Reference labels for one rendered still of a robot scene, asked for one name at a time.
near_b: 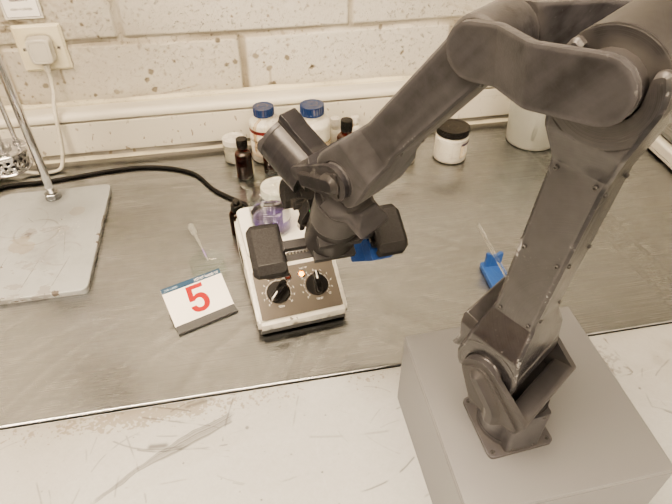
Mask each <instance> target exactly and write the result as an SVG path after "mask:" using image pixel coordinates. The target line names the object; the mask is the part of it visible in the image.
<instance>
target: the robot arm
mask: <svg viewBox="0 0 672 504"><path fill-rule="evenodd" d="M487 86H491V87H494V88H496V89H497V90H498V91H500V92H501V93H502V94H504V95H505V96H506V97H507V98H509V99H510V100H511V101H513V102H514V103H515V104H517V105H518V106H519V107H521V108H523V109H525V110H528V111H532V112H536V113H540V114H544V115H546V118H545V128H546V132H547V137H548V141H549V145H550V150H551V161H550V164H549V165H548V170H547V173H546V175H545V178H544V180H543V183H542V185H541V188H540V191H539V193H538V196H537V198H536V201H535V203H534V206H533V208H532V211H531V214H530V216H529V219H528V221H527V224H526V226H525V229H524V232H523V234H522V236H521V237H520V242H519V244H518V247H517V250H516V252H515V255H514V257H513V260H512V262H511V265H510V267H509V270H508V273H507V275H506V277H503V278H502V279H501V280H500V281H498V282H497V283H496V284H495V285H494V286H493V287H492V288H491V289H490V290H489V291H488V292H486V293H485V294H484V295H483V296H482V297H481V298H480V299H479V300H478V301H477V302H476V303H474V304H473V305H472V306H471V307H470V308H469V309H468V310H467V311H466V312H465V313H464V315H463V318H462V320H461V330H460V334H459V335H458V336H457V337H456V338H455V339H454V340H453V342H454V343H455V344H458V345H460V346H459V348H458V359H459V362H460V363H461V364H462V371H463V375H464V379H465V384H466V388H467V393H468V397H466V398H464V400H463V405H464V407H465V409H466V411H467V414H468V416H469V418H470V420H471V422H472V424H473V426H474V429H475V431H476V433H477V435H478V437H479V439H480V441H481V444H482V446H483V448H484V450H485V452H486V454H487V456H488V457H489V458H490V459H497V458H501V457H505V456H508V455H512V454H516V453H519V452H523V451H527V450H531V449H534V448H538V447H542V446H545V445H549V444H550V443H551V441H552V437H551V435H550V433H549V432H548V430H547V428H546V426H545V425H546V423H547V421H548V419H549V417H550V415H551V410H550V408H549V407H548V404H549V402H550V399H551V397H552V396H553V395H554V394H555V393H556V391H557V390H558V389H559V388H560V387H561V385H562V384H563V383H564V382H565V381H566V379H567V378H568V377H569V376H570V375H571V373H572V372H573V371H574V370H575V369H576V365H575V363H574V362H573V360H572V358H571V357H570V355H569V353H568V351H567V350H566V348H565V346H564V344H563V343H562V341H561V339H560V338H559V333H560V329H561V325H562V321H563V319H562V315H561V313H560V310H559V304H560V303H561V302H562V301H561V299H562V297H563V295H564V294H565V292H566V290H567V288H568V286H569V284H570V282H571V280H572V279H573V277H574V275H575V273H576V271H577V269H578V267H579V266H580V264H581V262H582V260H583V258H584V256H585V254H586V252H587V251H588V249H590V248H591V246H592V245H591V243H592V241H593V239H594V237H595V236H596V234H597V232H598V230H599V228H600V226H601V224H602V222H603V221H604V219H605V217H606V215H607V213H608V211H609V209H610V208H611V206H612V204H613V202H614V200H615V198H616V196H617V194H618V193H619V191H620V189H621V187H622V185H623V183H624V181H625V179H626V178H628V177H629V176H630V174H629V172H630V170H631V168H632V166H633V165H634V164H635V163H636V161H637V160H638V159H639V158H640V157H641V156H642V154H643V153H644V152H645V151H646V150H647V149H648V148H649V147H650V146H651V144H652V143H653V142H654V141H655V140H656V139H657V138H658V137H659V135H660V134H661V133H662V132H663V131H664V130H665V129H666V128H667V126H668V125H669V124H670V123H671V122H672V0H495V1H493V2H491V3H489V4H487V5H485V6H482V7H480V8H478V9H476V10H474V11H472V12H470V13H468V14H466V15H464V16H463V17H462V18H460V19H459V20H458V21H457V22H456V23H455V25H454V26H453V28H452V30H451V31H450V33H449V35H448V36H447V38H446V40H445V41H444V42H443V43H442V44H441V45H440V46H439V47H438V48H437V49H436V50H435V52H434V53H433V54H432V55H431V56H430V57H429V58H428V59H427V60H426V61H425V62H424V63H423V65H422V66H421V67H420V68H419V69H418V70H417V71H416V72H415V73H414V74H413V75H412V76H411V78H410V79H409V80H408V81H407V82H406V83H405V84H404V85H403V86H402V87H401V88H400V89H399V91H398V92H397V93H396V94H395V95H394V96H393V97H392V98H391V99H390V100H389V101H388V102H387V104H386V105H385V106H384V107H383V108H382V109H381V110H380V111H379V112H378V113H377V114H376V115H375V116H374V117H373V119H372V120H371V121H370V122H369V123H367V124H366V125H364V126H362V127H361V128H359V129H357V130H356V131H354V132H352V133H351V134H349V135H347V136H346V137H344V138H340V139H338V140H337V141H335V142H333V143H331V144H330V145H328V146H327V145H326V143H325V142H324V141H323V140H322V139H321V138H320V137H319V136H318V135H317V133H316V132H315V131H314V130H313V129H312V128H311V127H310V126H309V125H308V123H307V122H306V121H305V119H304V118H303V116H302V115H301V114H300V113H299V112H298V110H297V109H296V108H292V109H290V110H288V111H286V112H284V113H282V114H280V115H279V118H278V122H276V123H275V124H274V125H273V126H272V127H271V128H270V129H269V130H268V131H267V132H266V133H265V134H264V136H263V137H262V138H261V139H260V140H259V141H258V144H257V149H258V151H259V152H260V154H261V155H262V156H263V157H264V158H265V159H266V161H267V162H268V163H269V164H270V165H271V166H272V167H273V169H274V170H275V171H276V172H277V173H278V174H279V176H280V177H281V178H282V179H281V181H280V184H279V195H280V199H281V202H282V205H283V207H284V209H289V208H293V210H298V211H299V217H298V221H297V222H298V224H297V226H298V228H299V229H300V230H304V229H305V227H306V230H305V235H304V238H299V239H293V240H287V241H283V240H282V237H281V234H280V229H279V225H278V224H277V223H270V224H264V225H257V226H251V227H249V228H248V230H247V231H246V240H247V245H248V250H249V255H250V260H251V265H252V270H253V275H254V277H255V278H256V279H258V280H262V279H267V280H273V279H278V278H284V277H289V276H290V275H289V270H288V265H287V262H289V261H295V260H300V259H306V258H311V257H313V259H314V263H319V262H325V261H330V260H335V259H341V258H346V257H351V261H352V262H360V261H374V260H380V259H385V258H390V257H392V255H395V254H401V253H403V252H404V250H405V249H406V247H407V246H408V239H407V235H406V232H405V229H404V225H403V222H402V219H401V216H400V212H399V210H398V209H397V208H396V207H395V206H394V205H393V204H385V205H378V204H377V202H376V201H375V200H374V198H373V195H374V194H376V193H377V192H379V191H380V190H382V189H383V188H385V187H386V186H388V185H390V184H391V183H393V182H394V181H396V180H397V179H399V178H400V177H401V176H402V175H403V174H404V172H405V171H406V170H407V168H408V167H409V166H410V164H411V163H412V162H413V160H414V159H415V157H416V150H417V148H418V147H419V146H420V144H421V143H423V142H425V139H426V138H427V137H428V136H430V135H431V134H432V133H433V132H434V131H435V130H437V129H438V128H439V127H440V126H441V125H442V124H444V123H445V122H446V121H447V120H448V119H450V118H451V117H452V116H453V115H454V114H455V113H457V112H458V111H459V110H460V109H461V108H463V107H464V106H465V105H466V104H467V103H468V102H470V101H471V100H472V99H473V98H474V97H476V96H477V95H478V94H479V93H480V92H481V91H483V90H484V89H485V88H486V87H487ZM302 250H304V252H302ZM305 250H307V252H306V251H305ZM299 251H300V253H299ZM292 252H294V254H292ZM296 252H297V254H296ZM285 253H287V255H286V254H285ZM289 253H290V255H289Z"/></svg>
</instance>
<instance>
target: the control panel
mask: <svg viewBox="0 0 672 504"><path fill-rule="evenodd" d="M288 270H289V274H290V276H291V277H290V279H286V278H285V277H284V278H278V279H273V280H267V279H262V280H258V279H256V278H255V277H254V275H253V273H252V276H253V280H254V285H255V290H256V294H257V299H258V304H259V308H260V313H261V317H262V321H269V320H274V319H278V318H283V317H287V316H292V315H297V314H301V313H306V312H311V311H315V310H320V309H324V308H329V307H334V306H338V305H342V304H343V301H342V297H341V293H340V290H339V286H338V282H337V278H336V275H335V271H334V267H333V263H332V260H330V261H325V262H319V263H314V261H310V262H305V263H299V264H294V265H289V266H288ZM315 270H317V271H319V274H322V275H323V276H324V277H325V278H326V279H327V281H328V288H327V290H326V291H325V292H324V293H323V294H321V295H313V294H311V293H310V292H309V291H308V290H307V288H306V280H307V278H308V277H309V276H310V275H312V274H313V272H314V271H315ZM300 271H303V272H304V276H299V272H300ZM282 279H284V280H286V281H287V285H288V287H289V289H290V295H289V298H288V299H287V300H286V301H285V302H283V303H274V302H272V301H271V300H270V299H269V298H268V296H267V289H268V287H269V285H270V284H271V283H273V282H275V281H281V280H282Z"/></svg>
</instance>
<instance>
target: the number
mask: <svg viewBox="0 0 672 504"><path fill-rule="evenodd" d="M164 296H165V298H166V300H167V303H168V305H169V308H170V310H171V313H172V315H173V318H174V320H175V322H176V323H177V322H179V321H181V320H184V319H186V318H189V317H191V316H194V315H196V314H199V313H201V312H204V311H206V310H209V309H211V308H214V307H216V306H219V305H221V304H224V303H226V302H229V301H231V300H230V298H229V295H228V293H227V291H226V288H225V286H224V283H223V281H222V279H221V276H220V274H216V275H214V276H211V277H208V278H206V279H203V280H201V281H198V282H195V283H193V284H190V285H187V286H185V287H182V288H179V289H177V290H174V291H171V292H169V293H166V294H164Z"/></svg>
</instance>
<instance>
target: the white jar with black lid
mask: <svg viewBox="0 0 672 504"><path fill-rule="evenodd" d="M469 133H470V125H469V124H468V123H467V122H465V121H463V120H460V119H452V118H450V119H448V120H447V121H446V122H445V123H444V124H442V125H441V126H440V127H439V128H438V129H437V132H436V136H435V144H434V151H433V156H434V158H435V159H436V160H437V161H439V162H441V163H444V164H458V163H461V162H463V161H464V160H465V157H466V153H467V147H468V142H469Z"/></svg>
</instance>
